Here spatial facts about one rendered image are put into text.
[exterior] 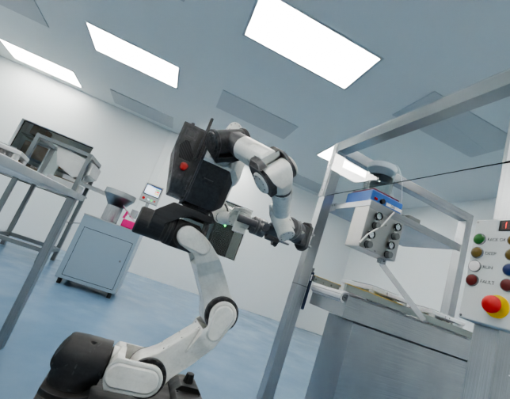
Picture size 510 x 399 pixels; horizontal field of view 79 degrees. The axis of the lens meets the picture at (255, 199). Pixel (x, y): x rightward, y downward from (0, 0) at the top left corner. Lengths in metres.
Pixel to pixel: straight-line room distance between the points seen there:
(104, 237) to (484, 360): 3.42
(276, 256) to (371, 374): 5.33
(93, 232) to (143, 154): 3.18
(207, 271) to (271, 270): 5.58
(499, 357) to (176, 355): 1.03
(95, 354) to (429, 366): 1.56
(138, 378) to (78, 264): 2.60
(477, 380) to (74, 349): 1.21
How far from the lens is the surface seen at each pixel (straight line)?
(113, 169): 6.67
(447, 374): 2.11
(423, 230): 1.77
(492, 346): 0.99
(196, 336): 1.36
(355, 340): 1.65
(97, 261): 3.79
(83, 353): 1.35
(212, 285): 1.34
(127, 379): 1.35
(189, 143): 1.30
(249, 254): 6.71
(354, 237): 1.54
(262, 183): 0.97
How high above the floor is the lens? 0.77
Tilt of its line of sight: 13 degrees up
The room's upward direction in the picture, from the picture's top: 20 degrees clockwise
